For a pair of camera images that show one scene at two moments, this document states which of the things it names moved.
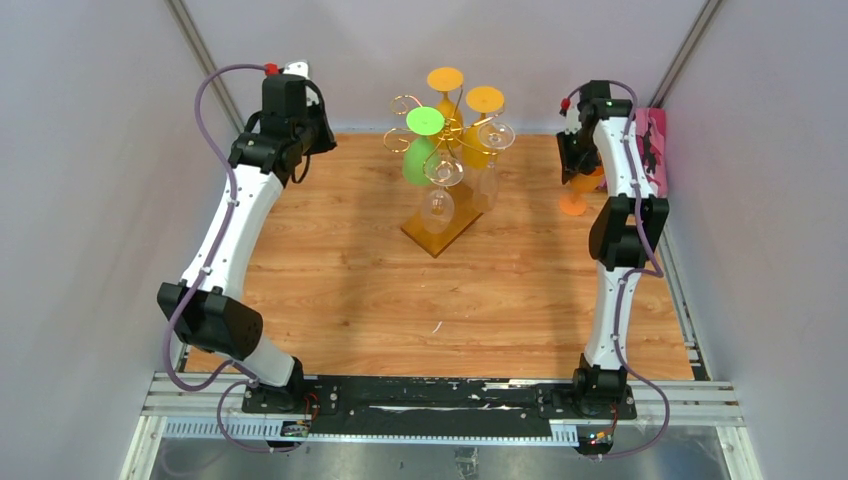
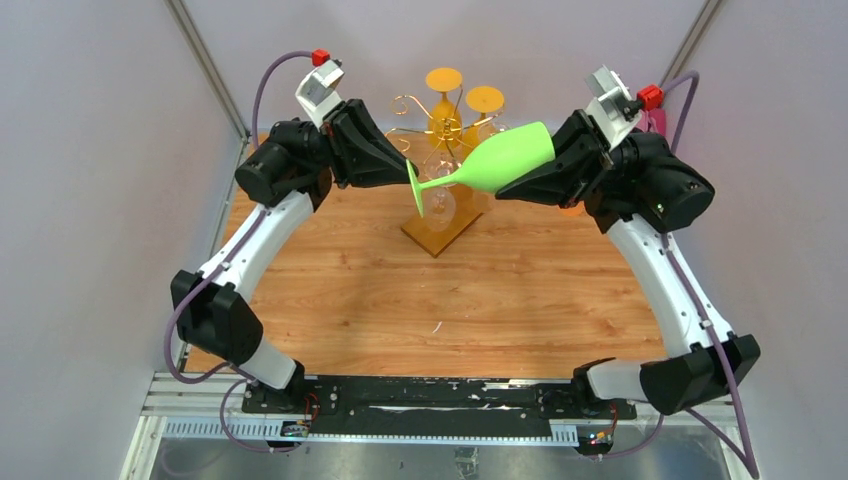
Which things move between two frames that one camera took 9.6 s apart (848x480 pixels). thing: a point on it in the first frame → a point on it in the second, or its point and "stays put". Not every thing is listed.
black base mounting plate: x=409 y=408 stays put
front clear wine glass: x=438 y=208 stays put
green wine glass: x=421 y=121 → x=501 y=162
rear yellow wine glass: x=445 y=80 stays put
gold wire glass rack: x=450 y=202 stays put
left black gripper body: x=314 y=132 → x=335 y=166
